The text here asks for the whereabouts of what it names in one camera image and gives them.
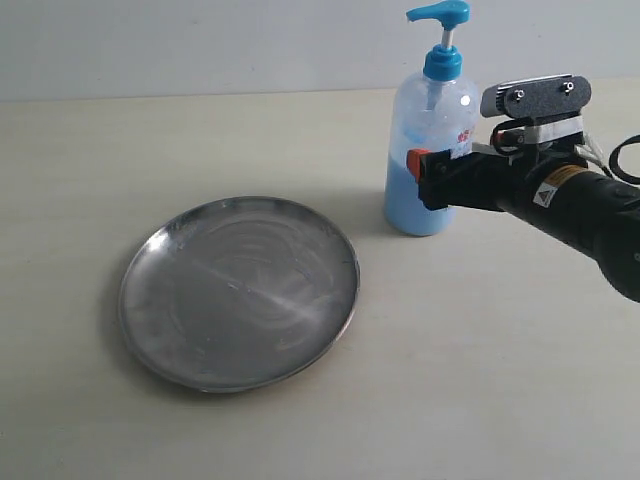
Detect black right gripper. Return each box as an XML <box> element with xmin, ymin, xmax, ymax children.
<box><xmin>406</xmin><ymin>130</ymin><xmax>587</xmax><ymax>212</ymax></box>

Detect blue lotion pump bottle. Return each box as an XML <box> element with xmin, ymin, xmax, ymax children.
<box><xmin>384</xmin><ymin>1</ymin><xmax>480</xmax><ymax>237</ymax></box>

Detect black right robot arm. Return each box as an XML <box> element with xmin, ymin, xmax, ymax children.
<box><xmin>406</xmin><ymin>132</ymin><xmax>639</xmax><ymax>301</ymax></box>

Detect round stainless steel plate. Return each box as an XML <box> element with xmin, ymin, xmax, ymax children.
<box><xmin>117</xmin><ymin>196</ymin><xmax>360</xmax><ymax>394</ymax></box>

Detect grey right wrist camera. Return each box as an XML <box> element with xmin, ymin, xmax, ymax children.
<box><xmin>480</xmin><ymin>74</ymin><xmax>592</xmax><ymax>146</ymax></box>

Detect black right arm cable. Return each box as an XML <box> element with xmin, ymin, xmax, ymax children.
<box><xmin>606</xmin><ymin>133</ymin><xmax>640</xmax><ymax>184</ymax></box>

